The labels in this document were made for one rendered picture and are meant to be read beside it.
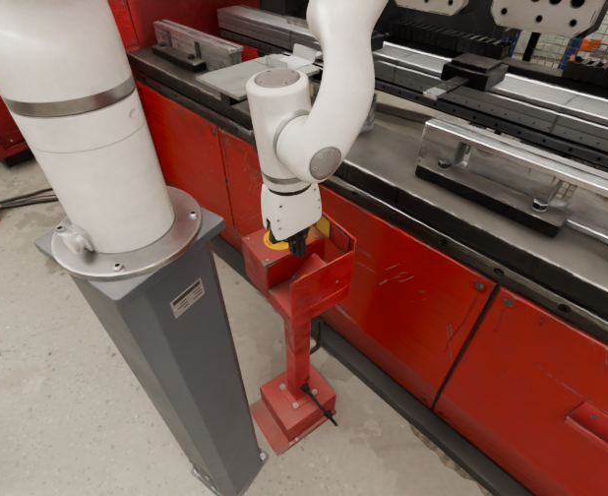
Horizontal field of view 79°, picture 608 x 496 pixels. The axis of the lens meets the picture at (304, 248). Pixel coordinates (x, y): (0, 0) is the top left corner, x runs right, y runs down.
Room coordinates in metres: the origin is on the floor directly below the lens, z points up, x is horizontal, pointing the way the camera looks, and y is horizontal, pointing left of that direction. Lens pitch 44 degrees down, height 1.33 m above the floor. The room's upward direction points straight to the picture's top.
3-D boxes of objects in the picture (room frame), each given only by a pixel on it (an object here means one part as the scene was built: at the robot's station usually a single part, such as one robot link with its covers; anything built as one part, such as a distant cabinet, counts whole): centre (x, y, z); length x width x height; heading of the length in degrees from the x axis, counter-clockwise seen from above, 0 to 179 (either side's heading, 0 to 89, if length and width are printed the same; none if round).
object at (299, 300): (0.58, 0.02, 0.75); 0.20 x 0.16 x 0.18; 36
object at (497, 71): (0.94, -0.38, 1.01); 0.26 x 0.12 x 0.05; 134
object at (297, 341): (0.58, 0.02, 0.39); 0.05 x 0.05 x 0.54; 36
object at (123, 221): (0.39, 0.24, 1.09); 0.19 x 0.19 x 0.18
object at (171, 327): (0.39, 0.24, 0.50); 0.18 x 0.18 x 1.00; 56
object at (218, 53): (1.50, 0.39, 0.92); 0.50 x 0.06 x 0.10; 44
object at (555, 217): (0.63, -0.37, 0.89); 0.30 x 0.05 x 0.03; 44
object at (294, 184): (0.51, 0.02, 1.01); 0.09 x 0.08 x 0.03; 125
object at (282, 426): (0.56, 0.04, 0.06); 0.25 x 0.20 x 0.12; 126
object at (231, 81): (1.00, 0.12, 1.00); 0.26 x 0.18 x 0.01; 134
